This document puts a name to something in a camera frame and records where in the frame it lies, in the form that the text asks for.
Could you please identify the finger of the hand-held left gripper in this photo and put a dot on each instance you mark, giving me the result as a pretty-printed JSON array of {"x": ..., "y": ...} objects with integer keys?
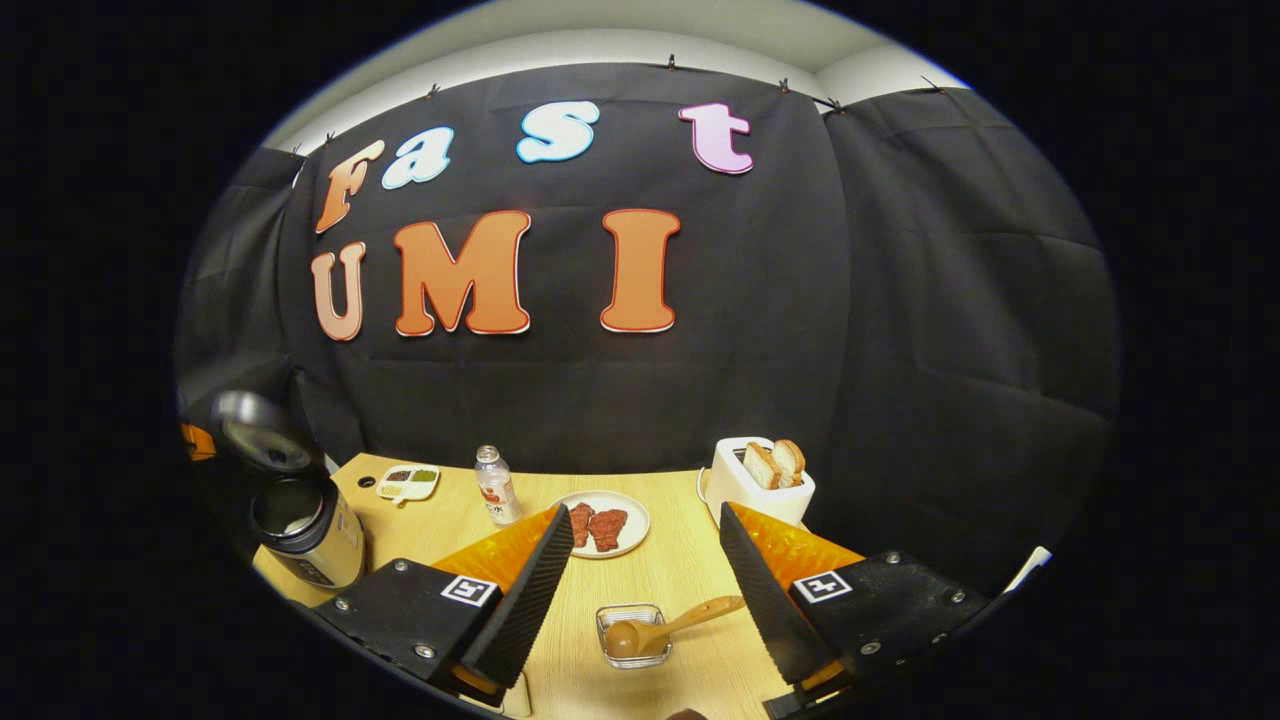
[{"x": 199, "y": 442}]

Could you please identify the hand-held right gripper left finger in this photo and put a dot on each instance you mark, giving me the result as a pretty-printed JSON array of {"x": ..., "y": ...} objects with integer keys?
[{"x": 535, "y": 600}]

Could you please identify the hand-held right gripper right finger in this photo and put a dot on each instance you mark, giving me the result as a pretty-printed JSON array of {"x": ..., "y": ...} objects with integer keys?
[{"x": 762, "y": 600}]

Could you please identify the wooden spoon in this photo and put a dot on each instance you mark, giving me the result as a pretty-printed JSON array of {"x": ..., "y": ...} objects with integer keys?
[{"x": 690, "y": 620}]

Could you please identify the dark grey rice cooker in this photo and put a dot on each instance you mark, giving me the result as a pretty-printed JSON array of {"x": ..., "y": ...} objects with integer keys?
[{"x": 320, "y": 545}]

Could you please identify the red meat piece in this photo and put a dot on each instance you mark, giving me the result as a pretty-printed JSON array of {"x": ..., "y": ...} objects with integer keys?
[
  {"x": 581, "y": 523},
  {"x": 607, "y": 530}
]

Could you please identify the white toaster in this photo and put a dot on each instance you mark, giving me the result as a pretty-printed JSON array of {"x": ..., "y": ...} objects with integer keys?
[{"x": 735, "y": 495}]

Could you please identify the clear bottle with red label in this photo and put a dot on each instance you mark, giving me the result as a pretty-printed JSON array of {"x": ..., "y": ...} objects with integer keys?
[{"x": 496, "y": 495}]

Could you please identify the white round plate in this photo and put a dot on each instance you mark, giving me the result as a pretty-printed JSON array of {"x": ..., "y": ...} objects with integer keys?
[{"x": 638, "y": 520}]

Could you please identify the toast slice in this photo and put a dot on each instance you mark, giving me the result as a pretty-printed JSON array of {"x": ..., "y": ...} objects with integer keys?
[
  {"x": 761, "y": 466},
  {"x": 792, "y": 460}
]

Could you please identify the white divided condiment dish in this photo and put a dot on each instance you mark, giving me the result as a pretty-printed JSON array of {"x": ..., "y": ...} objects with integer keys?
[{"x": 408, "y": 483}]

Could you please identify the black backdrop cloth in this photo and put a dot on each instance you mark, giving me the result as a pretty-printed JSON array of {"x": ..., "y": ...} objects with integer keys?
[{"x": 850, "y": 300}]

